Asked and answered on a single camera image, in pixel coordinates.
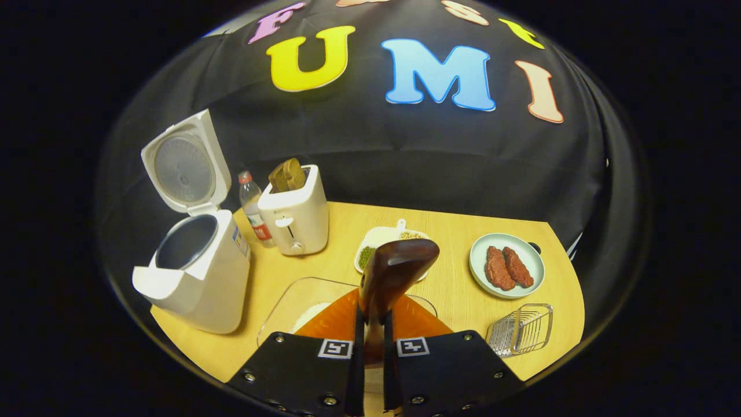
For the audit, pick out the clear plastic water bottle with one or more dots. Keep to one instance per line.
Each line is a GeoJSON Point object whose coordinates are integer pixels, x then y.
{"type": "Point", "coordinates": [255, 208]}

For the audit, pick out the brown toast slice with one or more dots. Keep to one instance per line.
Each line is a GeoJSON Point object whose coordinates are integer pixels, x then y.
{"type": "Point", "coordinates": [295, 174]}
{"type": "Point", "coordinates": [278, 178]}

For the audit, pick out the pale green plate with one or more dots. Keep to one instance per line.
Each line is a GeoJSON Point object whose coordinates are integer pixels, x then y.
{"type": "Point", "coordinates": [535, 266]}

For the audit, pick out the pale beans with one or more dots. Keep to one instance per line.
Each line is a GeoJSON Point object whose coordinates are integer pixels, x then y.
{"type": "Point", "coordinates": [411, 235]}

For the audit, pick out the green mung beans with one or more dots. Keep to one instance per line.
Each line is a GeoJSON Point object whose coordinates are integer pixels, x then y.
{"type": "Point", "coordinates": [366, 256]}

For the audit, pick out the small black table grommet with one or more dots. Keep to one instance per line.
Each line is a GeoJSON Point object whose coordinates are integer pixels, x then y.
{"type": "Point", "coordinates": [534, 248]}

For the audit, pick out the white rice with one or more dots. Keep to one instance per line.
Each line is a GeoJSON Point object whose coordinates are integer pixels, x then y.
{"type": "Point", "coordinates": [310, 318]}

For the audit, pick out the brown wooden spoon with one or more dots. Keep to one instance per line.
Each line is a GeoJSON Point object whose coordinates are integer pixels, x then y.
{"type": "Point", "coordinates": [393, 272]}

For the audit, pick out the white divided dish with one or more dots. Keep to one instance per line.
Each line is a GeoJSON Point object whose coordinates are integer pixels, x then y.
{"type": "Point", "coordinates": [382, 236]}

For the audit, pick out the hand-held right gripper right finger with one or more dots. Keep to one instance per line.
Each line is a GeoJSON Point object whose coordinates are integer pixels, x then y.
{"type": "Point", "coordinates": [451, 370]}

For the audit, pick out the clear plastic rice container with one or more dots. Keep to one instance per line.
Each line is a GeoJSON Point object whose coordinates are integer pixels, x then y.
{"type": "Point", "coordinates": [289, 301]}

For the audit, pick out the white toaster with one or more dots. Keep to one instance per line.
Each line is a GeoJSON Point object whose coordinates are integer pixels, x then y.
{"type": "Point", "coordinates": [295, 220]}

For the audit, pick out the white rice cooker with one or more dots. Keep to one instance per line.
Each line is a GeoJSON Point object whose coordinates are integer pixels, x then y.
{"type": "Point", "coordinates": [202, 284]}

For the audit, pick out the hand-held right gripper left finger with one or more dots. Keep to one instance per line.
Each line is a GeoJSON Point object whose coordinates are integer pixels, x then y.
{"type": "Point", "coordinates": [301, 370]}

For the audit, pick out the red-brown meat piece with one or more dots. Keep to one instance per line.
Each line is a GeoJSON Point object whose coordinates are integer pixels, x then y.
{"type": "Point", "coordinates": [518, 267]}
{"type": "Point", "coordinates": [499, 269]}

